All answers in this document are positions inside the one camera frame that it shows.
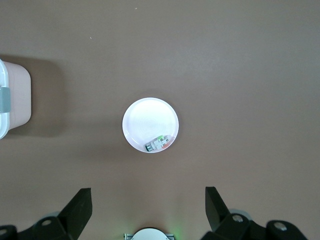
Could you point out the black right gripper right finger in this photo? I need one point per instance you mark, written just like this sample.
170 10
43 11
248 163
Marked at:
217 215

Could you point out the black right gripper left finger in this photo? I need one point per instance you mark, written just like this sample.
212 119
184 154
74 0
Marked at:
75 212

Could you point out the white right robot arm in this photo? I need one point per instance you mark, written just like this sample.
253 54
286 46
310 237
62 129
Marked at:
150 235

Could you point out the pink round plate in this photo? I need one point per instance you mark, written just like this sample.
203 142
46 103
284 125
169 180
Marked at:
147 120

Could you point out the white lidded storage box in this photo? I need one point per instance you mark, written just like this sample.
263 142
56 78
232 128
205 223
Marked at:
20 100

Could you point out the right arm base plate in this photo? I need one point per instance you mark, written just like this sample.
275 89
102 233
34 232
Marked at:
128 236

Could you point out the white green switch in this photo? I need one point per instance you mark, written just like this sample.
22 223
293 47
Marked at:
156 144

